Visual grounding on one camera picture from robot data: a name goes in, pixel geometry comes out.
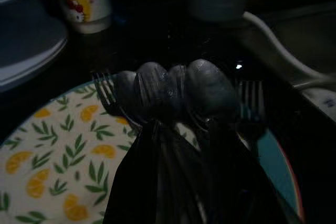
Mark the white lidded plastic container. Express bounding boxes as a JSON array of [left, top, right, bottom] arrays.
[[0, 0, 69, 93]]

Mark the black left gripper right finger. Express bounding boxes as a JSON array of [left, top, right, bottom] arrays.
[[199, 123, 302, 224]]

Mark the steel fork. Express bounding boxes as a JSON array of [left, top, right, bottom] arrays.
[[91, 71, 144, 130], [235, 81, 267, 141]]

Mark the orange leaf print plate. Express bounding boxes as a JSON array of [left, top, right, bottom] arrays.
[[0, 81, 307, 224]]

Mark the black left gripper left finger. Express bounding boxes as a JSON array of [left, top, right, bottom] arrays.
[[103, 123, 169, 224]]

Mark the white hose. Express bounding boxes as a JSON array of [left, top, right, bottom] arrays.
[[243, 10, 336, 89]]

